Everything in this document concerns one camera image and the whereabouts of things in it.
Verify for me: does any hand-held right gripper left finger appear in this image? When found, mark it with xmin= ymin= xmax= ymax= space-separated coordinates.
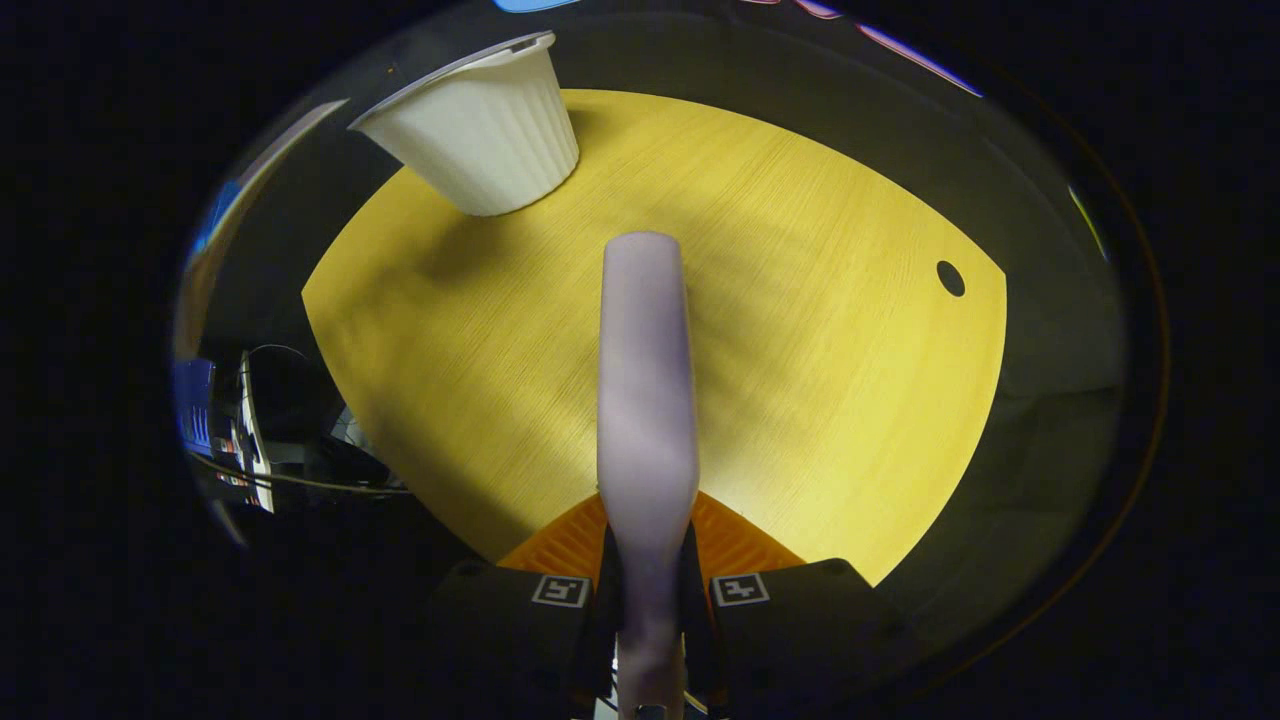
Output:
xmin=430 ymin=490 xmax=621 ymax=720

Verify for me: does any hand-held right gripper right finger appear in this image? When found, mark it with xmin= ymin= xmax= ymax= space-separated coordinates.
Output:
xmin=685 ymin=490 xmax=906 ymax=720

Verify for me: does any small pale pink broom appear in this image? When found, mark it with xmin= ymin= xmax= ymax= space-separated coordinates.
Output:
xmin=597 ymin=232 xmax=701 ymax=720

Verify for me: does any white ribbed garbage bin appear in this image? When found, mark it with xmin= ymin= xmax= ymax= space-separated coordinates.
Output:
xmin=348 ymin=30 xmax=581 ymax=217

